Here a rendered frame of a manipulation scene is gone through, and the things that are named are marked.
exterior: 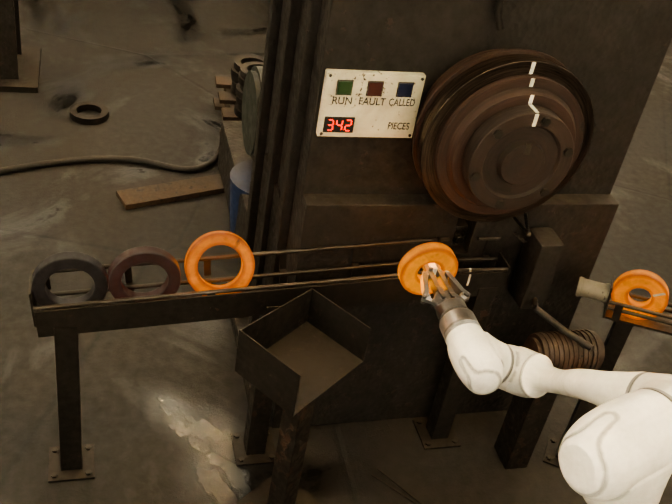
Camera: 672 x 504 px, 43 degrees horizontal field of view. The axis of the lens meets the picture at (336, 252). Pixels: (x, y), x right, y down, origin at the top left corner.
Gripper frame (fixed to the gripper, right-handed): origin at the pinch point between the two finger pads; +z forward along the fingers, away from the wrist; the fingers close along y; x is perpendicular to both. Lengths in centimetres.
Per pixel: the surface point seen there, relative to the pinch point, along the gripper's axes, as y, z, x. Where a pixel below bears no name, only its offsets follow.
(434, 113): -1.0, 17.8, 33.8
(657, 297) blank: 71, -4, -12
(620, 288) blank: 63, 2, -13
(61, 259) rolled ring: -90, 16, -8
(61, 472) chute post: -93, 8, -84
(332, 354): -23.9, -7.7, -23.3
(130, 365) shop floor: -71, 52, -87
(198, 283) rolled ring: -56, 16, -18
